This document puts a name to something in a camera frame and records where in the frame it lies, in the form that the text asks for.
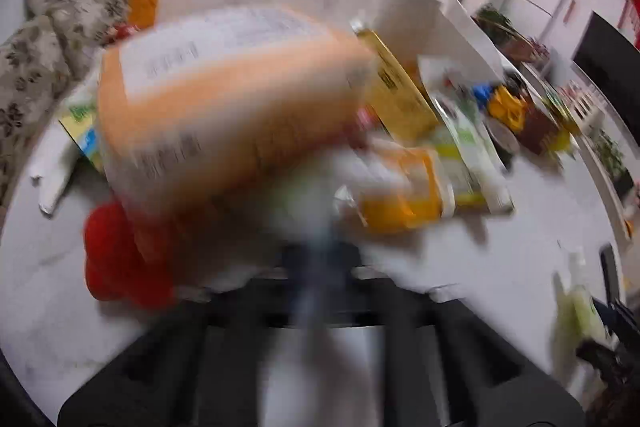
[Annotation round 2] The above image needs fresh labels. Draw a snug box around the black television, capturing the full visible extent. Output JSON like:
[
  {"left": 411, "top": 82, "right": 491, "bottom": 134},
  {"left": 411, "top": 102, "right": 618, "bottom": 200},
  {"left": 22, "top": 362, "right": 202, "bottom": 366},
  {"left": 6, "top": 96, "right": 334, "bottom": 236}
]
[{"left": 571, "top": 11, "right": 640, "bottom": 94}]

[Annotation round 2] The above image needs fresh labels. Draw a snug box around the yellow toy truck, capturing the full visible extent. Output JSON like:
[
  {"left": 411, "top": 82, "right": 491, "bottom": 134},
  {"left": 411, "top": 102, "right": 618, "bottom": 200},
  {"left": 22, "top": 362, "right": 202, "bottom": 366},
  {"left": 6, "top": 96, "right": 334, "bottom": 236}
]
[{"left": 487, "top": 86, "right": 528, "bottom": 132}]

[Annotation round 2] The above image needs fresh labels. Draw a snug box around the large orange food packet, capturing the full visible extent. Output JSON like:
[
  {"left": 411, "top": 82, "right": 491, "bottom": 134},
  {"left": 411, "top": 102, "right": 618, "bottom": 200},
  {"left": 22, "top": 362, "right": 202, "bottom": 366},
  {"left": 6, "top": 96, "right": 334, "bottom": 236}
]
[{"left": 97, "top": 4, "right": 378, "bottom": 212}]

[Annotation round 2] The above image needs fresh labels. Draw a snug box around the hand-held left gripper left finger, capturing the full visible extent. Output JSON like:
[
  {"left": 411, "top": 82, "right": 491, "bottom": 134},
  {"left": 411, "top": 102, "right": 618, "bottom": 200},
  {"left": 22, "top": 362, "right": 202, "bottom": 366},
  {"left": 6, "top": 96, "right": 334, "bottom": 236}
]
[{"left": 57, "top": 244, "right": 313, "bottom": 427}]

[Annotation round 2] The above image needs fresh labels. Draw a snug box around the small brown box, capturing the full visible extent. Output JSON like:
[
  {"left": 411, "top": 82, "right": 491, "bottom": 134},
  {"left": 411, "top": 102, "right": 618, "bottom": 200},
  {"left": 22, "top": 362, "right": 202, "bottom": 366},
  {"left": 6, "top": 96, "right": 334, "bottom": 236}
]
[{"left": 520, "top": 104, "right": 558, "bottom": 155}]

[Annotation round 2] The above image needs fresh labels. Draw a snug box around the pale green bottle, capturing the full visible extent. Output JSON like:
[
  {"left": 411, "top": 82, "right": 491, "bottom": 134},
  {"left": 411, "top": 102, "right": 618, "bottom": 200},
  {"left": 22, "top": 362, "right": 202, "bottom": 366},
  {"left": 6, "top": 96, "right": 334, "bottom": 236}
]
[{"left": 552, "top": 252, "right": 608, "bottom": 358}]

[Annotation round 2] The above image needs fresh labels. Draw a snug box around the leafy potted plant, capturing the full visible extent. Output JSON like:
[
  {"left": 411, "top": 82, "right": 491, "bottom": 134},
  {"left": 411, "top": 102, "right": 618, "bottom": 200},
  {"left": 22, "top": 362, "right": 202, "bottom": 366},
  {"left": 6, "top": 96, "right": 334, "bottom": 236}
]
[{"left": 595, "top": 132, "right": 636, "bottom": 202}]

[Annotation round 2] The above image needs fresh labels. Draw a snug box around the orange yellow snack packet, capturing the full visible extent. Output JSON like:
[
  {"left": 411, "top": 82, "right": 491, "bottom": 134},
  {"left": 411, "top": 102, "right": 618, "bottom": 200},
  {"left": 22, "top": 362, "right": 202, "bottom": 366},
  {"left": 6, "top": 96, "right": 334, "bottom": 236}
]
[{"left": 334, "top": 146, "right": 456, "bottom": 235}]

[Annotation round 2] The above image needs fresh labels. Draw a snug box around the yellow flat packet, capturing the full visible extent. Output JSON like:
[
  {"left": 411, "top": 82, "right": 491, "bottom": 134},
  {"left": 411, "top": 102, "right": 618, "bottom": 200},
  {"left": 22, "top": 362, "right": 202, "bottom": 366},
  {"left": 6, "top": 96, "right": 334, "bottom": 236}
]
[{"left": 350, "top": 24, "right": 441, "bottom": 142}]

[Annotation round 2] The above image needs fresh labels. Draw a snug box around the yellow plastic bottle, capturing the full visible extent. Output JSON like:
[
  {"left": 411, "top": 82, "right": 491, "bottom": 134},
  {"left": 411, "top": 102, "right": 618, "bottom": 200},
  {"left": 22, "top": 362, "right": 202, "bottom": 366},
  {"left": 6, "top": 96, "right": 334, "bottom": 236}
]
[{"left": 547, "top": 127, "right": 576, "bottom": 152}]

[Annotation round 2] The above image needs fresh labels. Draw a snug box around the wicker chair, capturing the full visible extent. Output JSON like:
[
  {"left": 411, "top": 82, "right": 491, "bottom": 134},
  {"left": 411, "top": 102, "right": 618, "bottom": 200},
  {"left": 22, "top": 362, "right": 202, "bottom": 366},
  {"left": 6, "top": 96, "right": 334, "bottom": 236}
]
[{"left": 500, "top": 34, "right": 546, "bottom": 62}]

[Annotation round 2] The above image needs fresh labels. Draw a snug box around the green blue snack packet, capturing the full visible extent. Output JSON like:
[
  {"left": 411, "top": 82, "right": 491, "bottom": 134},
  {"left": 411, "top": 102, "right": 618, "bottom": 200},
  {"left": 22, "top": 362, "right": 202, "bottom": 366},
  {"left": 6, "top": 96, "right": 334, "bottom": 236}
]
[{"left": 59, "top": 84, "right": 106, "bottom": 170}]

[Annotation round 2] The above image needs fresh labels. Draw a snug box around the red plush toy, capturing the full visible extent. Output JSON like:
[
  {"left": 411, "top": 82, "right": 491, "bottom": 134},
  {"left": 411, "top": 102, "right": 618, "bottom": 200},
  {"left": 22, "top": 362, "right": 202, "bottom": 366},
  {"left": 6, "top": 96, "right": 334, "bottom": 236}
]
[{"left": 112, "top": 24, "right": 143, "bottom": 42}]

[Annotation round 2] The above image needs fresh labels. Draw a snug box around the green white snack packet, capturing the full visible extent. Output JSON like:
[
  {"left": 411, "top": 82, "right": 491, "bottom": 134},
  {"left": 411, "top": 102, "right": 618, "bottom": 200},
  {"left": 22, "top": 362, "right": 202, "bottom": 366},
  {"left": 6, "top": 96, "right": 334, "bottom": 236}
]
[{"left": 417, "top": 57, "right": 516, "bottom": 215}]

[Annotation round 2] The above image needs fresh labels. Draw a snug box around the floral sofa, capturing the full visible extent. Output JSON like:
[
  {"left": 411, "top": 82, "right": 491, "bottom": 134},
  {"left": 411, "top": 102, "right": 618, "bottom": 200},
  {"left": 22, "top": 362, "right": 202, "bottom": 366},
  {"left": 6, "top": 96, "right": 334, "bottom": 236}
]
[{"left": 0, "top": 0, "right": 188, "bottom": 208}]

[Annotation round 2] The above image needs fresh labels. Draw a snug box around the green potted plant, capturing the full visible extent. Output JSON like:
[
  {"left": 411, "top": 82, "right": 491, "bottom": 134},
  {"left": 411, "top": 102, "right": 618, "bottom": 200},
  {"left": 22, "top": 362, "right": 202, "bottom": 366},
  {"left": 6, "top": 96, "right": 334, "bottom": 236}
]
[{"left": 472, "top": 4, "right": 516, "bottom": 42}]

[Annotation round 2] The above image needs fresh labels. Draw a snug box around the white crumpled tissue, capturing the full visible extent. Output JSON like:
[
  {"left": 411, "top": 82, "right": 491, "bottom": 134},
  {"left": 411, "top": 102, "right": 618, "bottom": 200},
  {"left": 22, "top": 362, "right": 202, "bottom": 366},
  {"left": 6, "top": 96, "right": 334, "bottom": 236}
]
[{"left": 30, "top": 142, "right": 83, "bottom": 215}]

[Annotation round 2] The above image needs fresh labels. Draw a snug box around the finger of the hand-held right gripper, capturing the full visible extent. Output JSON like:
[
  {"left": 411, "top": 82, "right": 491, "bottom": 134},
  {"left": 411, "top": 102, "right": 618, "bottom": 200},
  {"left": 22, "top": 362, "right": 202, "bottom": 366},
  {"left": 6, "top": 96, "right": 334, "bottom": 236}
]
[{"left": 599, "top": 243, "right": 623, "bottom": 305}]

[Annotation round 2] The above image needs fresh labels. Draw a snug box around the large red knot decoration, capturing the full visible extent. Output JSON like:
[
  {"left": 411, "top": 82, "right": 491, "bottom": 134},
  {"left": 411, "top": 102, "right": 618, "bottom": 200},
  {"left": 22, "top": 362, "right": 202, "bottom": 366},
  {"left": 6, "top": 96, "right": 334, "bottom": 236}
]
[{"left": 620, "top": 0, "right": 640, "bottom": 50}]

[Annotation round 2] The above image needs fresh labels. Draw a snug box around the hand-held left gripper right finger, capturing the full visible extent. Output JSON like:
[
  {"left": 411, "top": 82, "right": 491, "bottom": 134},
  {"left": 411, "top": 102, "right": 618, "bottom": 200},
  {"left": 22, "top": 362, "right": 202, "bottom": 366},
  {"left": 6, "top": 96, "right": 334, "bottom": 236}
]
[{"left": 325, "top": 244, "right": 586, "bottom": 427}]

